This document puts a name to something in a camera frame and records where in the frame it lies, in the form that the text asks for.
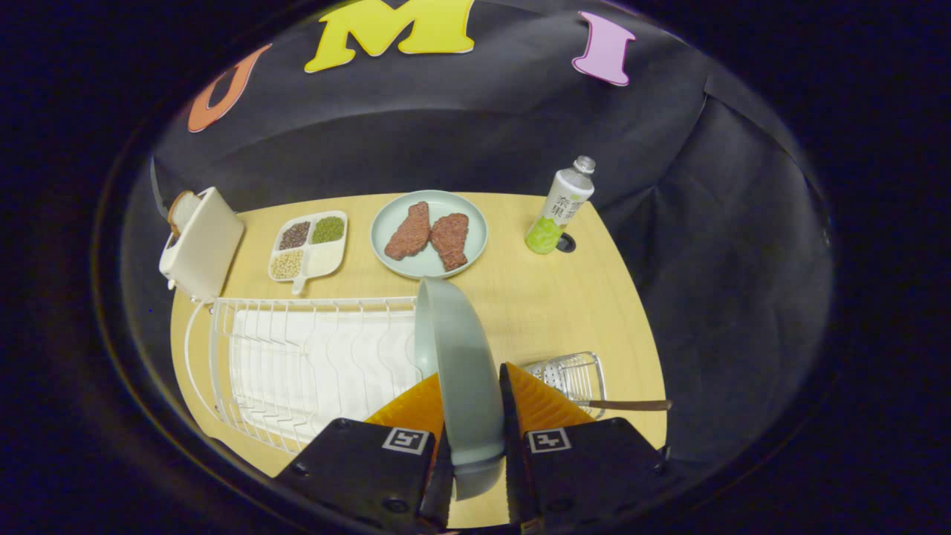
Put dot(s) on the green and white drink bottle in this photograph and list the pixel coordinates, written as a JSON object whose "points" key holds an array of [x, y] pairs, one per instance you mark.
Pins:
{"points": [[557, 208]]}

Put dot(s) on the brown meat patty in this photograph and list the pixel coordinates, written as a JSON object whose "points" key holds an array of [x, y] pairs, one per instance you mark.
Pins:
{"points": [[409, 234], [450, 241]]}

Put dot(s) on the black backdrop cloth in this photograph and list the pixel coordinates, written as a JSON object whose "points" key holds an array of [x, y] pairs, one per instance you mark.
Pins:
{"points": [[669, 297]]}

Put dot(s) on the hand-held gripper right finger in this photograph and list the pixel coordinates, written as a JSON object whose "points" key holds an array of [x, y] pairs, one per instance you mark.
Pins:
{"points": [[509, 416]]}

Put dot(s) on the light green plate with meat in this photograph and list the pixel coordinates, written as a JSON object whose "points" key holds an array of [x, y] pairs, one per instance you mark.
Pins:
{"points": [[431, 204]]}

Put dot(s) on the white divided bean tray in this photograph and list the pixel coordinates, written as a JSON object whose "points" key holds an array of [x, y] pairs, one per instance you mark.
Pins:
{"points": [[327, 256]]}

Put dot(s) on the white toaster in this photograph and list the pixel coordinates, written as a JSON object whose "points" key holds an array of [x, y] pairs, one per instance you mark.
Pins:
{"points": [[204, 245]]}

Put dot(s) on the toast slice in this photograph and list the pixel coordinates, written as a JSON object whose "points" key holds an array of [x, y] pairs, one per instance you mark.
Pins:
{"points": [[180, 212]]}

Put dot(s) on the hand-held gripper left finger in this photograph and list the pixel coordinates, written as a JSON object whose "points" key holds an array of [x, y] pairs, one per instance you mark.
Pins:
{"points": [[364, 468]]}

